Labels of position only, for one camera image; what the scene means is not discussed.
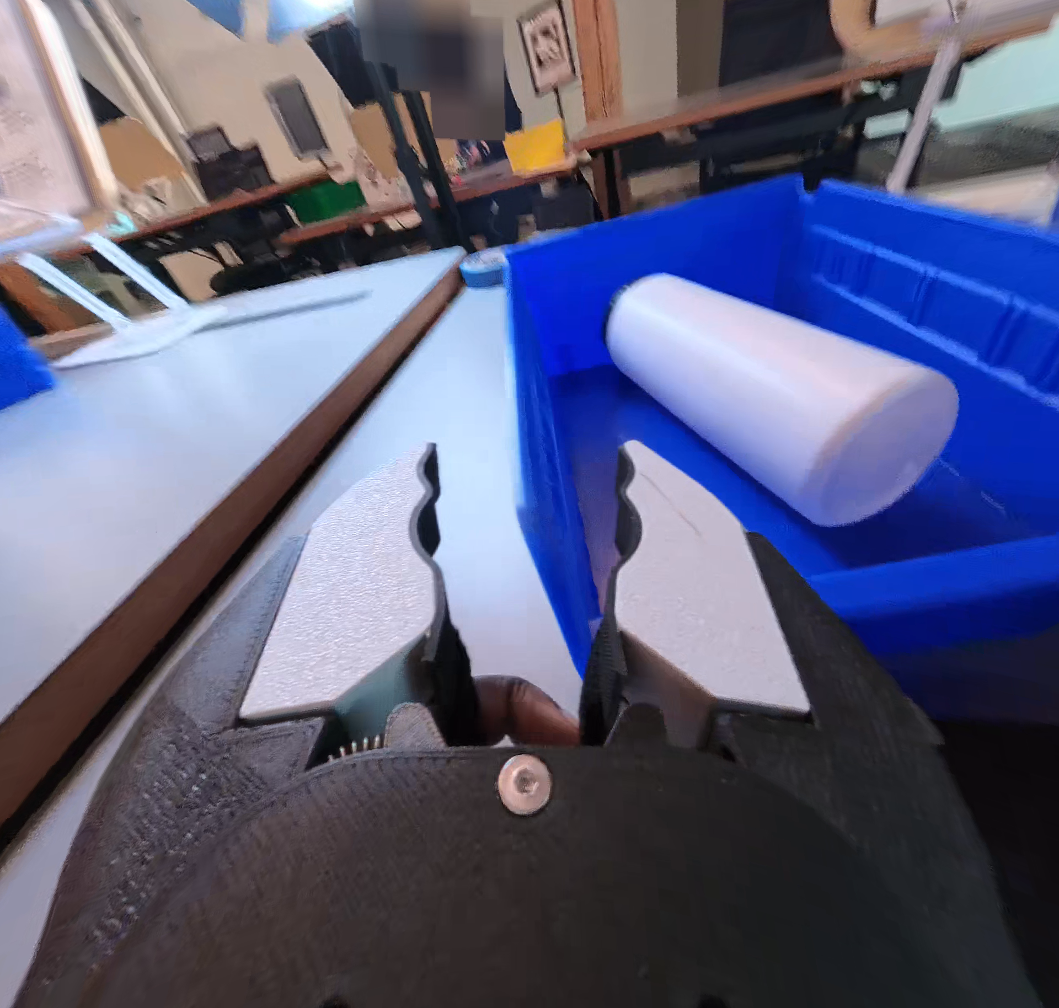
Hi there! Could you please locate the person's left hand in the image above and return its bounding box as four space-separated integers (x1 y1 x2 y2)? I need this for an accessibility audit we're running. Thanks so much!
475 675 582 749

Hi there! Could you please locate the wooden instruction board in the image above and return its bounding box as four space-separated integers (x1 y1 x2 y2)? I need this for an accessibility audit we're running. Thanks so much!
830 0 1059 62
0 0 119 235

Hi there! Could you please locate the black tripod pole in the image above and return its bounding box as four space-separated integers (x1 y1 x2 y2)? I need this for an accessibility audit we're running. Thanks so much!
364 65 473 250

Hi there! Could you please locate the black monitor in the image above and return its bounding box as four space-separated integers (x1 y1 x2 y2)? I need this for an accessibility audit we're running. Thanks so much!
265 76 329 159

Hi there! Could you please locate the cardboard box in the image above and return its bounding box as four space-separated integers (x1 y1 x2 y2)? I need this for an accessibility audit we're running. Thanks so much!
98 117 185 192

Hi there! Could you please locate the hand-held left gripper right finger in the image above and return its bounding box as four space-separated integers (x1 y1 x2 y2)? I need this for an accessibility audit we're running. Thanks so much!
606 441 812 751

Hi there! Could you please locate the white plastic bottle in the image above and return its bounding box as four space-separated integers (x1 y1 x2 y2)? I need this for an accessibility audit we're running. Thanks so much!
606 274 961 528

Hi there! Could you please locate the yellow paper bin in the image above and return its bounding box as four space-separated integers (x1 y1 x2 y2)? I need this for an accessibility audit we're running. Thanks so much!
503 119 569 175

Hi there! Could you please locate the framed wall picture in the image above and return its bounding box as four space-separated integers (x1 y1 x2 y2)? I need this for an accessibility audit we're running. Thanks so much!
516 0 579 98

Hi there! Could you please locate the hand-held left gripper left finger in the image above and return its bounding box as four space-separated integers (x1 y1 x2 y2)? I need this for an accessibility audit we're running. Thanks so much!
238 443 454 759

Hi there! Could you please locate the green plastic bin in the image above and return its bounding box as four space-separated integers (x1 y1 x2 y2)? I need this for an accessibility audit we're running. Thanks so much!
285 181 367 226

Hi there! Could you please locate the blue plastic bin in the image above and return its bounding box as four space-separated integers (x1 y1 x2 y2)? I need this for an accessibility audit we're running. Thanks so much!
0 305 56 412
505 173 1059 726

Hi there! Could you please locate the wooden office desk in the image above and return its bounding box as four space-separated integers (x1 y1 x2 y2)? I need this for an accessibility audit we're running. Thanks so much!
83 173 332 252
277 160 580 252
571 32 1002 217

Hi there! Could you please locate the black office chair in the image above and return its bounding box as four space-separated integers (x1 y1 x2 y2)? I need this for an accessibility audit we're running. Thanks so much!
718 0 835 89

